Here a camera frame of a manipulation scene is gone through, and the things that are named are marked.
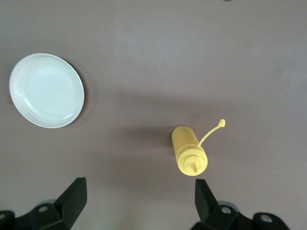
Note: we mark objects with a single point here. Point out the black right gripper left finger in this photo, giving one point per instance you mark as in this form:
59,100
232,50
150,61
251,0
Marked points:
70,201

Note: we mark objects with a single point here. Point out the yellow squeeze bottle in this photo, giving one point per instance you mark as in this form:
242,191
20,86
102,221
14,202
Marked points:
185,143

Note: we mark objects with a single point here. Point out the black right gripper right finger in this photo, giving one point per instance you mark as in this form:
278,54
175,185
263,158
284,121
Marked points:
205,198

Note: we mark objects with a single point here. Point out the beige plate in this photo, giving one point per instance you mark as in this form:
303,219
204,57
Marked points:
46,91

